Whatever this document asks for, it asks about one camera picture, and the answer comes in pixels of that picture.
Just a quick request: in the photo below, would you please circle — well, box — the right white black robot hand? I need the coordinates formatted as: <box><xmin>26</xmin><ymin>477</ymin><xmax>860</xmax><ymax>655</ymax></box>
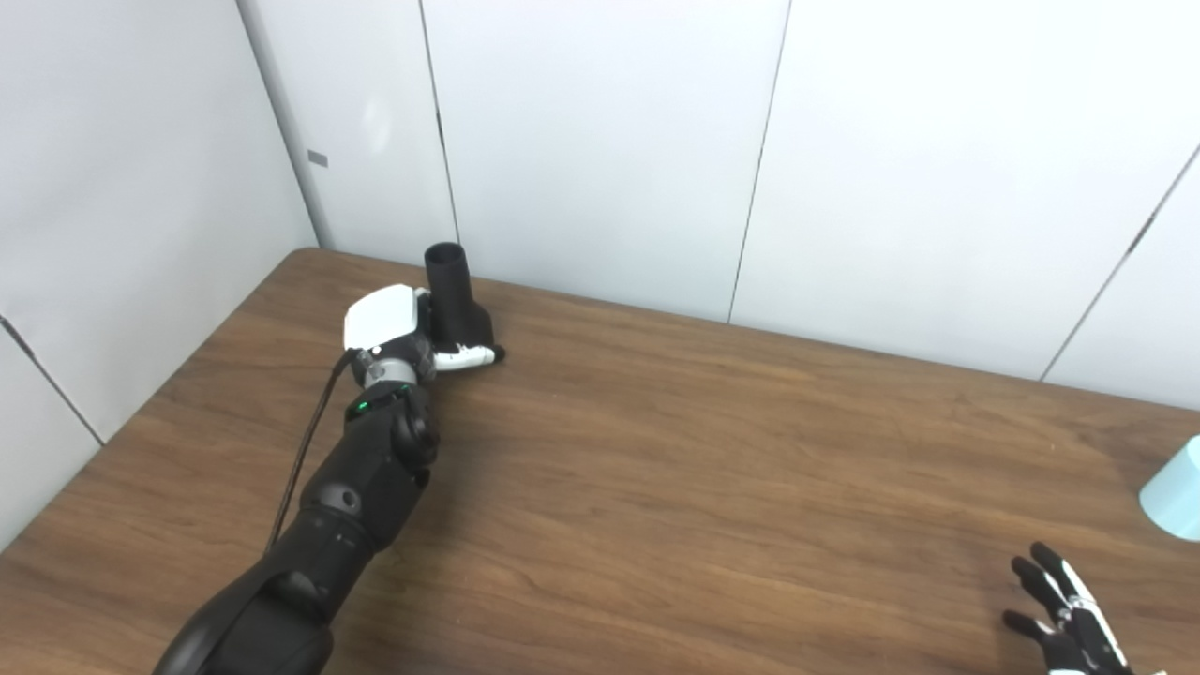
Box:
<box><xmin>1001</xmin><ymin>542</ymin><xmax>1168</xmax><ymax>675</ymax></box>

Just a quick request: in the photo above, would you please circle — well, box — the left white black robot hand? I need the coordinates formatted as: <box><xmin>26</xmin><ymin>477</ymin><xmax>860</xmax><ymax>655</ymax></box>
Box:
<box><xmin>343</xmin><ymin>284</ymin><xmax>507</xmax><ymax>385</ymax></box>

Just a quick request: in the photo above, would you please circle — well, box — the black funnel-shaped vase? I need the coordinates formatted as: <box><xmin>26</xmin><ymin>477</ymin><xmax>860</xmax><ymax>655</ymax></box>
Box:
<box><xmin>424</xmin><ymin>242</ymin><xmax>496</xmax><ymax>353</ymax></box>

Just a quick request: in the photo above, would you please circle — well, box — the light blue cylinder cup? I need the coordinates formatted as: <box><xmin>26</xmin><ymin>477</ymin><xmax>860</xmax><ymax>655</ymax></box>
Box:
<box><xmin>1139</xmin><ymin>434</ymin><xmax>1200</xmax><ymax>543</ymax></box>

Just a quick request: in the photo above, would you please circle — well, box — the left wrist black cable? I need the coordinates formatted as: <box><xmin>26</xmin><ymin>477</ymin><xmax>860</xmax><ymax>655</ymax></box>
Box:
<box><xmin>265</xmin><ymin>349</ymin><xmax>363</xmax><ymax>554</ymax></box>

